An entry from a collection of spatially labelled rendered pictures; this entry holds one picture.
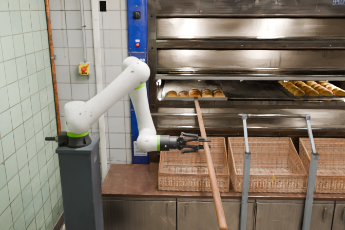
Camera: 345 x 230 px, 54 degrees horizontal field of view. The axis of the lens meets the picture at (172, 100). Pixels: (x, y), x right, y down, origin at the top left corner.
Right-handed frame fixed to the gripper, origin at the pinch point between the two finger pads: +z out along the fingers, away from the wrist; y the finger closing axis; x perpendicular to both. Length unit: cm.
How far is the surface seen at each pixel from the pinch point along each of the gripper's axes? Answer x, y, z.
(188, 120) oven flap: -100, 20, -6
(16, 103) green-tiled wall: -35, -13, -125
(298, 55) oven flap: -99, -38, 86
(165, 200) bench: -47, 68, -25
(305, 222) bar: -38, 79, 82
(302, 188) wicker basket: -48, 57, 81
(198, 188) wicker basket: -50, 58, 1
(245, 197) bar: -39, 59, 35
